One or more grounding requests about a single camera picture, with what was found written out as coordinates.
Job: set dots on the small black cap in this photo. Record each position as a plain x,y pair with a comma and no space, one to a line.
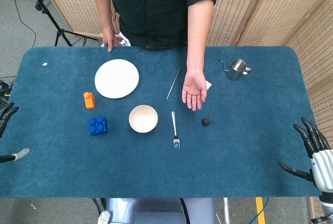
206,122

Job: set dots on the person's left hand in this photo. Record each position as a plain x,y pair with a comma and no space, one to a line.
194,89

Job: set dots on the robot left five-finger hand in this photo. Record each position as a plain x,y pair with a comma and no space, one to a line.
6,113

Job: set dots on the person's right hand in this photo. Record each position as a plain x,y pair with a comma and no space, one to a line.
108,38

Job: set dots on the clear plastic bag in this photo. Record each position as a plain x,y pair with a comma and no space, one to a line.
122,40

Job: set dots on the white table leg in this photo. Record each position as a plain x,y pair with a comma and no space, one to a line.
226,211

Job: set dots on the thin metal rod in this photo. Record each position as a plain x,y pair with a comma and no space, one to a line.
173,83

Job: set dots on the wicker folding screen panel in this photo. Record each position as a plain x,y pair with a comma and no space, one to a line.
234,8
286,5
320,60
75,3

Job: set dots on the blue toy building brick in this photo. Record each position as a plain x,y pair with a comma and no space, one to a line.
98,125

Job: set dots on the white round plate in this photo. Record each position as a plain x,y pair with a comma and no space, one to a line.
116,78

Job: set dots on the black tripod stand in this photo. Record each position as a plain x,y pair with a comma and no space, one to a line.
52,21

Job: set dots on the person's black jacket torso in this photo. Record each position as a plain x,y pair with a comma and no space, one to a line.
153,8

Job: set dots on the white paper card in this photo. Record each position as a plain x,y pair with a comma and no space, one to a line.
209,84

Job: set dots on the blue table cloth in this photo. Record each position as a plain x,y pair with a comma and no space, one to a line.
234,151

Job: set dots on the silver metal fork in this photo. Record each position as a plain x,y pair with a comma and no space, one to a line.
174,128

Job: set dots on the yellow floor tape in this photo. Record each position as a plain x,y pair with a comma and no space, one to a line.
260,211

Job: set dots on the person's right forearm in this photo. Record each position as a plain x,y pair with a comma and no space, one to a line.
102,8

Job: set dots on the cream ceramic bowl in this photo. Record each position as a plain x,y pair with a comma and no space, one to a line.
143,118

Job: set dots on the person's left forearm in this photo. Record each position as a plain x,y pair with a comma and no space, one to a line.
199,34

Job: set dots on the robot grey torso base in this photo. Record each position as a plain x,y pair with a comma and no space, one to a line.
156,212

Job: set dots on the robot right five-finger hand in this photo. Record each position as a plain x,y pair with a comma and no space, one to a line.
322,166

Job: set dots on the steel gooseneck kettle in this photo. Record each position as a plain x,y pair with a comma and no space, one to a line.
236,69

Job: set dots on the orange toy bottle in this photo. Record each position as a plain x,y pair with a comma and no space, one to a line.
89,101

